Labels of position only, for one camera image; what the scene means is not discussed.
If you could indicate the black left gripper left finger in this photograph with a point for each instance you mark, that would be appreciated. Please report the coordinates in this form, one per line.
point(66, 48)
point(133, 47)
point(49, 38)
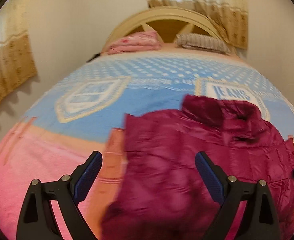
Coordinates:
point(37, 219)

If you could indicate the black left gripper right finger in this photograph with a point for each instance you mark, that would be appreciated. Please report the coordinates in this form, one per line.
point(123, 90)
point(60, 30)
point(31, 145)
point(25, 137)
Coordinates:
point(259, 220)

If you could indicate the magenta puffer jacket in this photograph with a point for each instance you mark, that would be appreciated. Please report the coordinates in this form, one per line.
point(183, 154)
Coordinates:
point(166, 194)

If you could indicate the blue and pink bedspread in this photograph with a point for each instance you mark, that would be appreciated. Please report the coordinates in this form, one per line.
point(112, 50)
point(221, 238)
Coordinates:
point(84, 113)

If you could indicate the gold side curtain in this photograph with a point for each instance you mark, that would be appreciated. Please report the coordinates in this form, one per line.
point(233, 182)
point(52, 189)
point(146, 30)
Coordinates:
point(17, 63)

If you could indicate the striped pillow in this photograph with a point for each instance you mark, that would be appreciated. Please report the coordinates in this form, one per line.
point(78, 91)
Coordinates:
point(202, 42)

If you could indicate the cream wooden headboard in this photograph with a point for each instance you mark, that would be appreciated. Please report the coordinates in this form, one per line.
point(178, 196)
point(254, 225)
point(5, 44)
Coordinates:
point(166, 21)

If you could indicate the folded pink floral blanket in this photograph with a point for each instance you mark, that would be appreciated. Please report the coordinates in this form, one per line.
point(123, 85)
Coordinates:
point(140, 41)

